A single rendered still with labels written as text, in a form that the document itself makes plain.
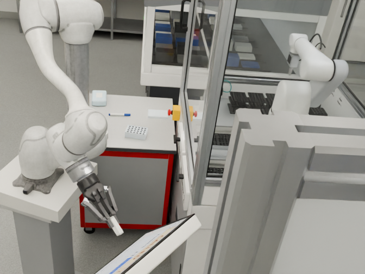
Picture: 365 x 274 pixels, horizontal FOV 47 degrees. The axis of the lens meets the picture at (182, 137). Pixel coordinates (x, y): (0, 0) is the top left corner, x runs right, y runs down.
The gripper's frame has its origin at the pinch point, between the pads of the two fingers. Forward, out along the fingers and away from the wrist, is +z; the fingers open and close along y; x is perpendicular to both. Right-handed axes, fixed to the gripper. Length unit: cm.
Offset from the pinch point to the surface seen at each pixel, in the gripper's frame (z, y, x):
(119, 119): -45, 84, 79
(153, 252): 10.7, -7.6, -25.7
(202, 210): 17.3, 42.7, 5.9
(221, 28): -37, 41, -54
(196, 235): 27, 42, 19
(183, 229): 11.2, 6.3, -25.5
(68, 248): 4, 18, 92
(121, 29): -184, 313, 281
